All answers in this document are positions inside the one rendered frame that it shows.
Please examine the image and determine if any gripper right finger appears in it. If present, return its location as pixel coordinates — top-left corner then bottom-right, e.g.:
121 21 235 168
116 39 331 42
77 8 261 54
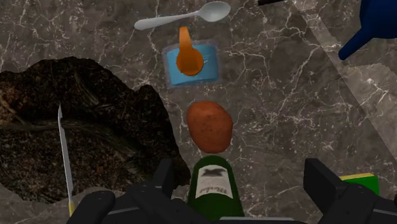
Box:
303 157 397 224

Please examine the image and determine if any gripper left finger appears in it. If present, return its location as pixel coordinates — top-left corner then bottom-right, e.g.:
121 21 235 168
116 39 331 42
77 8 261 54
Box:
66 158 199 224

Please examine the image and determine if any green and yellow box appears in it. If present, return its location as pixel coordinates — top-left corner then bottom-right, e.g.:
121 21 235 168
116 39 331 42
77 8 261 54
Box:
338 172 380 196

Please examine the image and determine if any green wine bottle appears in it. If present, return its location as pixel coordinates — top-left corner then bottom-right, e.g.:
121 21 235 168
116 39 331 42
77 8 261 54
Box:
187 155 246 221

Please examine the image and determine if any dark brown rough slab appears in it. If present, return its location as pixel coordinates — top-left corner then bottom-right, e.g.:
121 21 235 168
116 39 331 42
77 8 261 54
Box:
0 56 192 204

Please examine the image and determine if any brown potato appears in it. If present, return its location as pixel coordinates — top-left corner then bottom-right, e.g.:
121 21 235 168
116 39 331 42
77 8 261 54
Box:
186 100 234 155

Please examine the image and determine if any blue sponge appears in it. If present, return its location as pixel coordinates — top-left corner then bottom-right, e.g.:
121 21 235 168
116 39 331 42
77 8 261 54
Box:
162 40 221 90

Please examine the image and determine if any orange scoop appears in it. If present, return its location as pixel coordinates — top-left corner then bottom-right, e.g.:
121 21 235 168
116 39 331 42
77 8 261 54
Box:
176 26 204 77

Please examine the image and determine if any dark blue watering can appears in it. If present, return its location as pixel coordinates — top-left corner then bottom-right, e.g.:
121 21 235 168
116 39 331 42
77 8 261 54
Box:
338 0 397 61

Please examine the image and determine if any white spoon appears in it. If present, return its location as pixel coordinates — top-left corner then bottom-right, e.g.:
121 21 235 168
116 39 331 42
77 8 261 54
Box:
134 1 232 31

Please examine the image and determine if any yellow-handled knife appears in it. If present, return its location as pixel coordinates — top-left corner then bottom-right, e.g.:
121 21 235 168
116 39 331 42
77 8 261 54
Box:
57 104 76 217

